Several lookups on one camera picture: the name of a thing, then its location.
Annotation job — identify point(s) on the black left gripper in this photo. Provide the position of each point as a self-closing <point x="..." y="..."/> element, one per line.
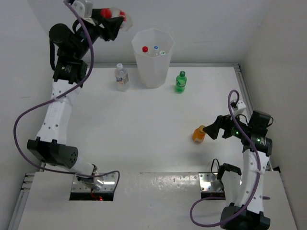
<point x="111" y="25"/>

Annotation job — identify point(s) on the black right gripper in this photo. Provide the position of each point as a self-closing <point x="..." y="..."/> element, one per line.
<point x="222" y="121"/>

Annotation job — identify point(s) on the orange juice bottle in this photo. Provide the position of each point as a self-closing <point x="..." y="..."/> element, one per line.
<point x="199" y="135"/>

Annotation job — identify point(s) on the small red-cap red-label bottle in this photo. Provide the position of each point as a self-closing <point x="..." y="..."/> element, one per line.
<point x="114" y="12"/>

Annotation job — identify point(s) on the tall red-cap red-label bottle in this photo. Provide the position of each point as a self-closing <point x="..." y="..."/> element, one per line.
<point x="144" y="49"/>

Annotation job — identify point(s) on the white-cap clear labelled bottle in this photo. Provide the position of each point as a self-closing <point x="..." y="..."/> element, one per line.
<point x="122" y="78"/>

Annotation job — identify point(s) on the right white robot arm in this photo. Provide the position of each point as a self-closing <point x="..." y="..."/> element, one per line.
<point x="244" y="187"/>

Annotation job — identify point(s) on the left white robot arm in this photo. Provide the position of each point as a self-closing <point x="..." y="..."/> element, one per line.
<point x="67" y="48"/>

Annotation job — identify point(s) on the white plastic bin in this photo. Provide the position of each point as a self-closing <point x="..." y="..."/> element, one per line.
<point x="152" y="66"/>

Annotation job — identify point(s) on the green soda bottle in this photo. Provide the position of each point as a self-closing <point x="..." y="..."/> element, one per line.
<point x="181" y="81"/>

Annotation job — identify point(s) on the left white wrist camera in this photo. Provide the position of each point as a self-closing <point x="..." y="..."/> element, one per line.
<point x="83" y="8"/>

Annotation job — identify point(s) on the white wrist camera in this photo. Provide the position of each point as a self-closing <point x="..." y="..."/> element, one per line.
<point x="237" y="107"/>
<point x="83" y="8"/>

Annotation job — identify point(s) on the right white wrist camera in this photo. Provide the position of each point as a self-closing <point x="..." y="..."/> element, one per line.
<point x="237" y="107"/>

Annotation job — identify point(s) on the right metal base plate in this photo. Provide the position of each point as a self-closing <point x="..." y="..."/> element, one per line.
<point x="209" y="183"/>

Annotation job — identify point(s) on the metal base plate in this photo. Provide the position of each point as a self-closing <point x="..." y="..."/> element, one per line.
<point x="209" y="183"/>
<point x="101" y="184"/>

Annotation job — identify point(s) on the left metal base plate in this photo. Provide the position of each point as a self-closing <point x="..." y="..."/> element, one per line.
<point x="101" y="184"/>

